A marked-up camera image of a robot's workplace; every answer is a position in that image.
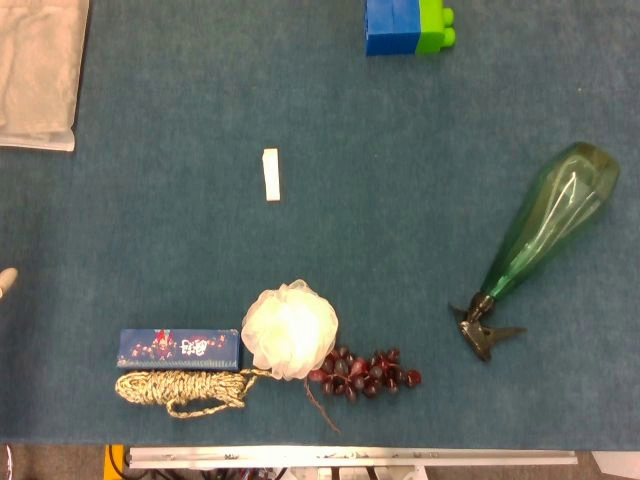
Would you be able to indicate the blue printed rectangular box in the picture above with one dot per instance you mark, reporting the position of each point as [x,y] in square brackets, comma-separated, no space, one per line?
[180,348]

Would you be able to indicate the blue felt table cover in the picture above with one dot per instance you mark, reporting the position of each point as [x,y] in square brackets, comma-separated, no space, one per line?
[320,240]

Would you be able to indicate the white box corner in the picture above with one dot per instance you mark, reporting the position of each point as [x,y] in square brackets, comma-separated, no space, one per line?
[617,465]

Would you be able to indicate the white mesh bath sponge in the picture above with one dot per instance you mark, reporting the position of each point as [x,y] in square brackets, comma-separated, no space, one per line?
[290,330]

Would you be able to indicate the clear bag with grey cloth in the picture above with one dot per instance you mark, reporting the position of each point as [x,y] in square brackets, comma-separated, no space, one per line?
[35,70]

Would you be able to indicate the aluminium frame rail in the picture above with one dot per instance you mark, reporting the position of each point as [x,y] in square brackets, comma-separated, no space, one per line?
[350,457]

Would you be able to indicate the green spray bottle black trigger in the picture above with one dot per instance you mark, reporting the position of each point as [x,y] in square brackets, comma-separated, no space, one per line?
[550,215]

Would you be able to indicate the green toy building block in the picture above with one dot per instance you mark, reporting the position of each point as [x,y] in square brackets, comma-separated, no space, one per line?
[432,27]

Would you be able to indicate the small white rectangular block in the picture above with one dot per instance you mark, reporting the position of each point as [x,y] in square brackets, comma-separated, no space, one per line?
[271,175]

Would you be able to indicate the dark red grape bunch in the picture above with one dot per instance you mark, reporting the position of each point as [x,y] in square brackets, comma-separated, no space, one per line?
[367,375]

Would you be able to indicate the blue toy building block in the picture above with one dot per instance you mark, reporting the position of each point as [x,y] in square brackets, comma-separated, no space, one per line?
[392,27]

